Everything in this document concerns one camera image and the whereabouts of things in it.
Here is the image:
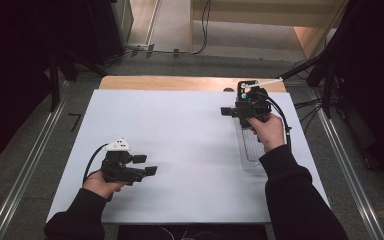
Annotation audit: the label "left hand-held gripper cable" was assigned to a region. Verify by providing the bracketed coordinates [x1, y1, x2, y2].
[82, 143, 109, 184]

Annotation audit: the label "black floor cables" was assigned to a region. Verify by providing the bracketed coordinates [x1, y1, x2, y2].
[293, 96, 326, 134]

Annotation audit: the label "metal floor rail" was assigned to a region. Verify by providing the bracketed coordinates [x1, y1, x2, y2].
[314, 106, 384, 240]
[0, 99, 67, 240]

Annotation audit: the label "hand-held gripper cable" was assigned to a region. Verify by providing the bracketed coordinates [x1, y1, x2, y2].
[82, 143, 109, 184]
[263, 91, 293, 151]

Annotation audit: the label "person's dark clothing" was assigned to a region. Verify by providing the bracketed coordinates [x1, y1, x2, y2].
[116, 224, 270, 240]

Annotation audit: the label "black stand legs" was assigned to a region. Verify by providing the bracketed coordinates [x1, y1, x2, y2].
[278, 49, 343, 119]
[48, 46, 109, 113]

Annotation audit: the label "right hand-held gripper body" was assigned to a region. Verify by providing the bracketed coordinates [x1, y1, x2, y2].
[234, 77, 284, 129]

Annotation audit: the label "person's left hand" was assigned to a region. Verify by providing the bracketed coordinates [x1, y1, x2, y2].
[82, 169, 128, 200]

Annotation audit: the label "black curtain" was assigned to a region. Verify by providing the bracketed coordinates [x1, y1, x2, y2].
[329, 0, 384, 179]
[0, 0, 59, 169]

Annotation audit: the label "clear plastic packaging tray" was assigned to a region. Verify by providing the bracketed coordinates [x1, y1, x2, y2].
[234, 116, 268, 173]

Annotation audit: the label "black cabinet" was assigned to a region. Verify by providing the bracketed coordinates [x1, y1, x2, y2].
[56, 0, 134, 66]

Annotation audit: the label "right hand-held gripper cable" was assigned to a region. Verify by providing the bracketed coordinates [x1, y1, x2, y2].
[263, 91, 293, 151]

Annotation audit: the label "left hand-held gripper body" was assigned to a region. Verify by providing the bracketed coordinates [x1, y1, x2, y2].
[100, 138, 147, 187]

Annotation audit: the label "thin white cable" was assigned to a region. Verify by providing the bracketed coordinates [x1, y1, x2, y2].
[156, 225, 189, 240]

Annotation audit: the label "black hanging cable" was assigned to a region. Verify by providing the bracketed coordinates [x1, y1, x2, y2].
[192, 0, 213, 56]

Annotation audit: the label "wooden table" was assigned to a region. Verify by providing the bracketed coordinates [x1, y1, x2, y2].
[98, 75, 287, 94]

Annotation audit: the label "beige wooden shelf unit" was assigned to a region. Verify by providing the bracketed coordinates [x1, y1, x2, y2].
[189, 0, 348, 60]

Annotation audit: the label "person's right hand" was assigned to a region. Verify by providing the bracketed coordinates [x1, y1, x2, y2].
[246, 113, 287, 154]

